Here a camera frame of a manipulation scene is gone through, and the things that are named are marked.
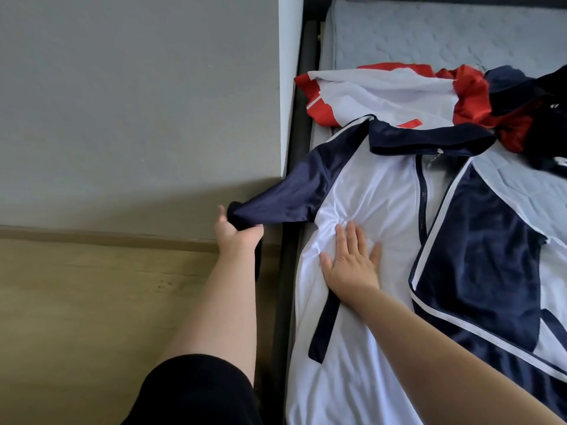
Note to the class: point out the person's right middle finger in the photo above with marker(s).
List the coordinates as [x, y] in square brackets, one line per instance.
[351, 239]

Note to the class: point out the person's right forearm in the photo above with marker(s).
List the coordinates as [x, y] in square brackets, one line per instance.
[434, 362]

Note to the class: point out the person's right thumb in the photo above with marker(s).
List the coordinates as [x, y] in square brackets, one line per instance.
[327, 265]

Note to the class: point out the red and white jacket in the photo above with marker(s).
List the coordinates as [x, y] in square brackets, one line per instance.
[390, 95]

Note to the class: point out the navy and white zip jacket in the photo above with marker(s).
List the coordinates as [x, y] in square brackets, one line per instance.
[376, 194]

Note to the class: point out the person's left forearm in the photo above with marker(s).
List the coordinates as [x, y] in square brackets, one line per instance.
[223, 305]

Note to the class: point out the person's right hand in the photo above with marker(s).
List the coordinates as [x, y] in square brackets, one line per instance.
[352, 272]

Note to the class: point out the wooden skirting board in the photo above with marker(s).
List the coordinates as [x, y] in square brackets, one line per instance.
[110, 238]

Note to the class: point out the person's right little finger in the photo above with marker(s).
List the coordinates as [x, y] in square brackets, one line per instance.
[376, 255]

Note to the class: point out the dark bed frame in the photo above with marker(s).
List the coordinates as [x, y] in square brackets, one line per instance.
[302, 128]

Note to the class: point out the grey quilted mattress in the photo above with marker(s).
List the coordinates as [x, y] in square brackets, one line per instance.
[443, 35]

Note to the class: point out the dark navy garment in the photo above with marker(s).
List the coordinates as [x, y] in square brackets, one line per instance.
[545, 123]

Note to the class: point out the person's left hand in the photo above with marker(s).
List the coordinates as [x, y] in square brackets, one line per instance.
[234, 241]

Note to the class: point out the person's left fingers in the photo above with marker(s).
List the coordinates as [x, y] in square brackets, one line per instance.
[249, 233]

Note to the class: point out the person's black sleeve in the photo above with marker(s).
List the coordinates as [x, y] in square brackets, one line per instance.
[199, 393]

